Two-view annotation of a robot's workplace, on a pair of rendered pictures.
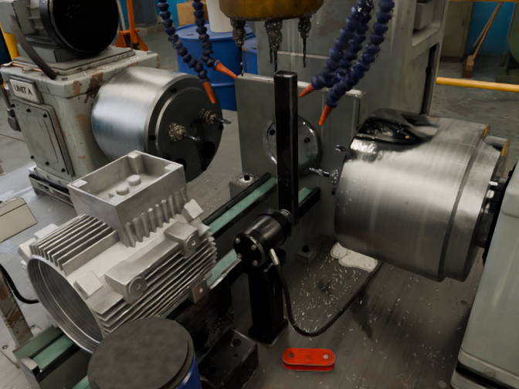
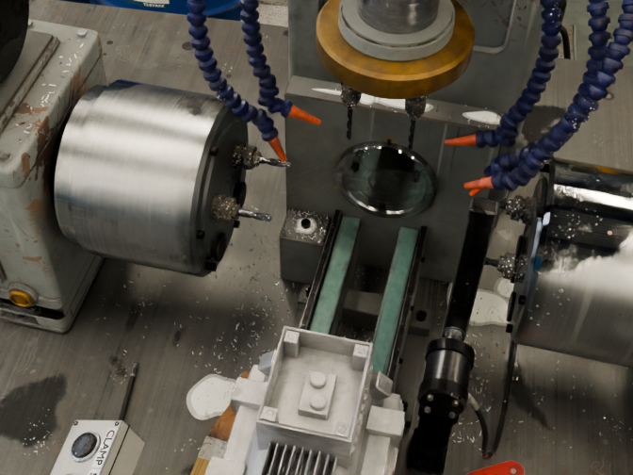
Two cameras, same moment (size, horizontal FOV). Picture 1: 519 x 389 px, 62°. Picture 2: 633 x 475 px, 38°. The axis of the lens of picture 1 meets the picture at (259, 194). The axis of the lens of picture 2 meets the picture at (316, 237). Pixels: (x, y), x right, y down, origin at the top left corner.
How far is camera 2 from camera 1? 0.69 m
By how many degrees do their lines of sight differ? 27
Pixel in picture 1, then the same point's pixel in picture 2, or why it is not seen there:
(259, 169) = (321, 205)
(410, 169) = (621, 277)
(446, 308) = not seen: hidden behind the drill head
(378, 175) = (584, 286)
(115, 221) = (342, 451)
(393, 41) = (531, 29)
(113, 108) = (114, 194)
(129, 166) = (283, 350)
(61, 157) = not seen: outside the picture
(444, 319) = (615, 375)
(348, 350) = (528, 450)
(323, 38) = not seen: hidden behind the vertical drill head
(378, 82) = (503, 74)
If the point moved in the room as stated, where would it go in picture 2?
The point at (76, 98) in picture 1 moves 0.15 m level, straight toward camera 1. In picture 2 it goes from (26, 181) to (100, 245)
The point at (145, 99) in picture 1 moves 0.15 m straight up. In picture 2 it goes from (178, 179) to (165, 89)
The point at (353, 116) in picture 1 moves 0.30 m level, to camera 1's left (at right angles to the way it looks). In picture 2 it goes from (491, 151) to (284, 218)
